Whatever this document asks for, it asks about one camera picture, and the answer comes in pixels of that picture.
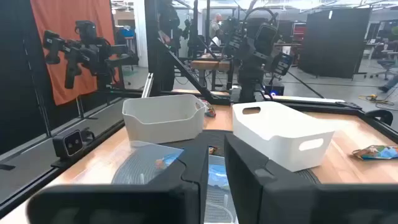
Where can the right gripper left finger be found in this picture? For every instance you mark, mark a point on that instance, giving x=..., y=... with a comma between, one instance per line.
x=192, y=199

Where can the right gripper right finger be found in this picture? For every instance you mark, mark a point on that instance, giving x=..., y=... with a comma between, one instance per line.
x=255, y=193

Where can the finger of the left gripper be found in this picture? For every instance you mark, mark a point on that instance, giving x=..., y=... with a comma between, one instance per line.
x=237, y=43
x=282, y=63

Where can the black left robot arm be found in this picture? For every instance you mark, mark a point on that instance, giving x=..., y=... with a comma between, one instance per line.
x=250, y=81

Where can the black background robot arm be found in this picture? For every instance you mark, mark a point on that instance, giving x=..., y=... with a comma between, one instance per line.
x=90, y=49

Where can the white blue granola bar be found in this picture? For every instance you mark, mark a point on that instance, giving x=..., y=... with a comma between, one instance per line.
x=171, y=158

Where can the brown orange granola bar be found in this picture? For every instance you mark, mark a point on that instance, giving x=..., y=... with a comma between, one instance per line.
x=213, y=150

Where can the orange blue granola bar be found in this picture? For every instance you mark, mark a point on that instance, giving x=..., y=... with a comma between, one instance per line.
x=376, y=152

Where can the person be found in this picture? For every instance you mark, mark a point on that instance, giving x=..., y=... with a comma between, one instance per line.
x=215, y=28

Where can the wooden workbench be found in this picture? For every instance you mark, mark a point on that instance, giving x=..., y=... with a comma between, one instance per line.
x=208, y=64

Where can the black partition screen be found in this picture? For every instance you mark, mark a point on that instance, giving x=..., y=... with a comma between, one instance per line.
x=335, y=43

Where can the clear plastic container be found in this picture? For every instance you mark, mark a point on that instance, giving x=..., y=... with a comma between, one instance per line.
x=136, y=168

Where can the white plastic bin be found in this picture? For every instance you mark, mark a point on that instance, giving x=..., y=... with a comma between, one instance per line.
x=280, y=133

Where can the pale gray plastic bin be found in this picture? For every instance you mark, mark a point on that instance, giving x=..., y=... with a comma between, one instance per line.
x=161, y=124

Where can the silver aluminium extrusion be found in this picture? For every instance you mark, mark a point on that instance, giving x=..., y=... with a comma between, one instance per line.
x=147, y=85

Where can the office chair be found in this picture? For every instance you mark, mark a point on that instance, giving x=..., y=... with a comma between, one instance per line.
x=387, y=63

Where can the orange curtain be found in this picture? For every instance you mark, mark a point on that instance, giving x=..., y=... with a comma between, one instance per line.
x=62, y=96

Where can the black panel screen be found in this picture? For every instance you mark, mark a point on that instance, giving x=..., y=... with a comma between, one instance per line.
x=15, y=77

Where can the black diagonal frame strut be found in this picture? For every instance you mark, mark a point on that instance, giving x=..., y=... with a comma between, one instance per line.
x=192, y=77

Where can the black frame hook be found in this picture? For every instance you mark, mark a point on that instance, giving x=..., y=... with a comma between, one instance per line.
x=381, y=114

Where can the black table-level camera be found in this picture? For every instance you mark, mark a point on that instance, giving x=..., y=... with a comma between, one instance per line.
x=70, y=143

